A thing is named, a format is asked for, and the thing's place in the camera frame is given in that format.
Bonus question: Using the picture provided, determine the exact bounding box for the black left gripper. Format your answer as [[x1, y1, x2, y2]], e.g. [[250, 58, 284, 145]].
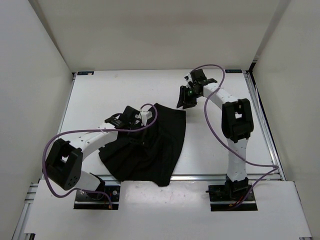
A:
[[127, 122, 149, 147]]

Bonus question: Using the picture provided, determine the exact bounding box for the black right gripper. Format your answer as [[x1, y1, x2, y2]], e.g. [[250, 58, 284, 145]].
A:
[[176, 85, 202, 110]]

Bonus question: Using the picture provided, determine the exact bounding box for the black pleated skirt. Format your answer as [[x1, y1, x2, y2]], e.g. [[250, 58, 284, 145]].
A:
[[98, 103, 187, 187]]

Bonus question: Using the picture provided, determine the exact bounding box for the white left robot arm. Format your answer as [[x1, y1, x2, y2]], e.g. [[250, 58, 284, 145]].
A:
[[42, 105, 158, 200]]

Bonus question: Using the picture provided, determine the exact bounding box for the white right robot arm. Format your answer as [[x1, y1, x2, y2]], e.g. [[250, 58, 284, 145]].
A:
[[176, 69, 254, 200]]

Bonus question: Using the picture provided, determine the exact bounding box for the right blue corner sticker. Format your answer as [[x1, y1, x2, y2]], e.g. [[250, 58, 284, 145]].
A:
[[225, 69, 243, 74]]

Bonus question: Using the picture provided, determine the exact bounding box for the white front cover board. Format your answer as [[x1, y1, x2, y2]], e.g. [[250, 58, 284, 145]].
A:
[[25, 181, 312, 240]]

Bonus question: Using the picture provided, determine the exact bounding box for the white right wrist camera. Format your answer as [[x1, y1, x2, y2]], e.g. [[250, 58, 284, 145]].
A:
[[184, 72, 192, 82]]

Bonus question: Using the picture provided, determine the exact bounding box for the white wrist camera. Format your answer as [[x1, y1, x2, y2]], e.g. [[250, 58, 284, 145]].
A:
[[138, 111, 153, 125], [184, 72, 192, 82]]

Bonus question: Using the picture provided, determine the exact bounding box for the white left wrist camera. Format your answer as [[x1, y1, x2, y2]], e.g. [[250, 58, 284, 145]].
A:
[[138, 111, 153, 125]]

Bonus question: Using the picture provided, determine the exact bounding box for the aluminium table edge rail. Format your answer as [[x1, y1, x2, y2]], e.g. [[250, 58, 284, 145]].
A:
[[98, 173, 282, 181]]

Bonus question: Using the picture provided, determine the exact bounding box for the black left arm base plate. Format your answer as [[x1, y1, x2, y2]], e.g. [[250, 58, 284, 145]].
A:
[[73, 182, 121, 211]]

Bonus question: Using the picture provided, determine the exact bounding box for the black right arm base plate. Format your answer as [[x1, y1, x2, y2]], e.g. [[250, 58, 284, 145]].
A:
[[205, 185, 258, 212]]

